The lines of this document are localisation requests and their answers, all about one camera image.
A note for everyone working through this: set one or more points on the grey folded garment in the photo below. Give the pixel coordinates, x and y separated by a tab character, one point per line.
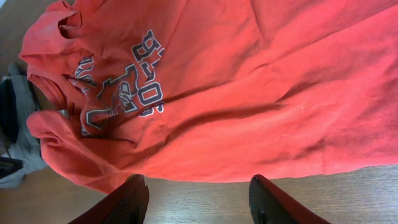
27	147

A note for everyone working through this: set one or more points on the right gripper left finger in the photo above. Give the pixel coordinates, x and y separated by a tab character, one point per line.
125	205

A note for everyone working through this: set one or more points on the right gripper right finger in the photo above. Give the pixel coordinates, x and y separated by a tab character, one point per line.
271	205

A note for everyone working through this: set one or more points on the red printed t-shirt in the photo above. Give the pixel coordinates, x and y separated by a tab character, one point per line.
214	91

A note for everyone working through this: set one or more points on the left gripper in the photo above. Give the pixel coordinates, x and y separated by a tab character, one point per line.
9	166

